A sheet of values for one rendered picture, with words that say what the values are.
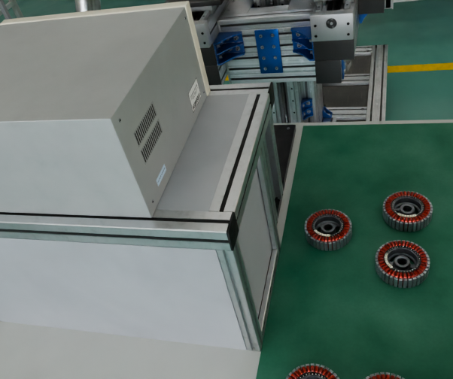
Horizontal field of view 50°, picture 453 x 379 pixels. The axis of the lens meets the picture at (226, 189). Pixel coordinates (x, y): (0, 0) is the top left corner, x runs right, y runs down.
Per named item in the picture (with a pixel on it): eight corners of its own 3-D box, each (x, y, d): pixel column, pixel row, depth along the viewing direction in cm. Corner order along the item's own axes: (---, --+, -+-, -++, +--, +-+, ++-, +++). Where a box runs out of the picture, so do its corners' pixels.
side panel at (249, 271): (268, 247, 119) (248, 144, 98) (280, 247, 118) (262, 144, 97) (247, 350, 100) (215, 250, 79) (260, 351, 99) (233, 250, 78)
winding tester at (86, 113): (44, 98, 120) (4, 19, 106) (211, 91, 107) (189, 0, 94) (-54, 210, 93) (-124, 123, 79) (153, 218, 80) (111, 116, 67)
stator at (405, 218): (384, 198, 124) (384, 187, 121) (431, 201, 120) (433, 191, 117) (380, 230, 116) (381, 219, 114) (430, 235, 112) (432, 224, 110)
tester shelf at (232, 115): (22, 108, 128) (13, 94, 125) (275, 99, 108) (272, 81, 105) (-90, 232, 97) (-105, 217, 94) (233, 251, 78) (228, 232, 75)
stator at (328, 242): (317, 213, 124) (317, 202, 122) (359, 225, 119) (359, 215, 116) (297, 243, 118) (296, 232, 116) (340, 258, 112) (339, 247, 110)
